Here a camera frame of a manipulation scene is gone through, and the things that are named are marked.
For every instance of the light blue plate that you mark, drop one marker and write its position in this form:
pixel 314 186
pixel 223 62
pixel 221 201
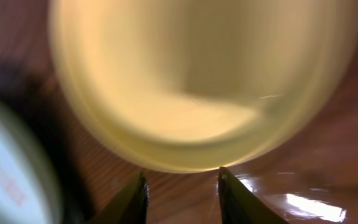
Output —
pixel 29 189

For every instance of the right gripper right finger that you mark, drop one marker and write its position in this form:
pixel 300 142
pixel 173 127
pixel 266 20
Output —
pixel 240 206

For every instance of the black round tray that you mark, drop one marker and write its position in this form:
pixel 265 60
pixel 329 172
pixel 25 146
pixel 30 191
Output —
pixel 30 97

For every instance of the yellow plate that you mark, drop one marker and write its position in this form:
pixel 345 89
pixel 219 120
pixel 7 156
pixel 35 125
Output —
pixel 191 86

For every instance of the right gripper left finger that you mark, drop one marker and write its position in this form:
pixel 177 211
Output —
pixel 128 206

